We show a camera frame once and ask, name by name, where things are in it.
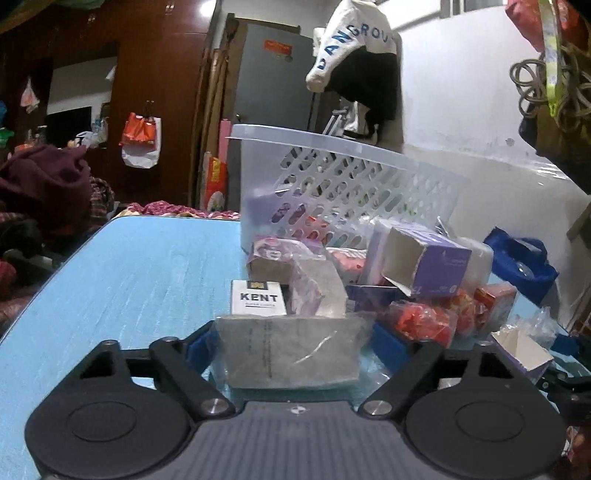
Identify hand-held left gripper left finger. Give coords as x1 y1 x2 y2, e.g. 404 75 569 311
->
78 320 237 422

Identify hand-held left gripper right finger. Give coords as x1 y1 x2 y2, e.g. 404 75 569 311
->
360 322 523 421

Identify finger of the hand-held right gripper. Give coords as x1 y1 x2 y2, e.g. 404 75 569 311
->
538 333 591 418

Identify grey plastic-wrapped box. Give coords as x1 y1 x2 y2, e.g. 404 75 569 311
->
215 313 377 389

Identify purple plastic-wrapped box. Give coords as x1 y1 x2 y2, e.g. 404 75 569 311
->
246 234 348 319

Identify white perforated plastic basket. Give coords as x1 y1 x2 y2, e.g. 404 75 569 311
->
228 124 470 256

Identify red plastic-wrapped packet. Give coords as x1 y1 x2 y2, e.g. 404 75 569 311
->
387 299 459 348

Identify small open purple box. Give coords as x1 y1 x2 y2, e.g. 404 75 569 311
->
491 329 555 385

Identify white cigarette pack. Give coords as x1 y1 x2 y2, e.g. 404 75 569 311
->
229 279 291 317

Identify pink box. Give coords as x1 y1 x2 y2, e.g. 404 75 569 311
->
327 246 371 286

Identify open purple carton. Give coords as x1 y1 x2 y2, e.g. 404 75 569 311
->
380 225 472 299

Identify small red box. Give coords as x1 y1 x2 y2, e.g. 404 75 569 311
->
475 281 519 334

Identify clear plastic container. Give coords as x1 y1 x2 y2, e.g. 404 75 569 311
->
459 237 496 297

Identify blue fabric bag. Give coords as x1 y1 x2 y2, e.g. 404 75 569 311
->
484 226 560 306

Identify floral blanket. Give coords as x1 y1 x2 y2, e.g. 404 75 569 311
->
113 199 242 221

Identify red printed snack bag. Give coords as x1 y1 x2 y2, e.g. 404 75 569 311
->
200 154 230 213

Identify pink board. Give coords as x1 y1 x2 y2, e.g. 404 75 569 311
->
218 117 236 162

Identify orange and white plastic bag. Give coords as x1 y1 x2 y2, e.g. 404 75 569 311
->
119 112 163 169

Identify maroon clothing pile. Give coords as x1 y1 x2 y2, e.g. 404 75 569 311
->
0 144 94 223

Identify brown wooden wardrobe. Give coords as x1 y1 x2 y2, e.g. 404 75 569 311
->
0 0 218 208

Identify white and black hanging garment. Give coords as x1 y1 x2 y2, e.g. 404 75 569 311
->
305 0 403 140

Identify small white hanging bag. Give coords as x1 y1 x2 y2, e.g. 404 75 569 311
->
20 78 41 114

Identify coiled grey cables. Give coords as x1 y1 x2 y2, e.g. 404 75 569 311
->
509 44 591 132

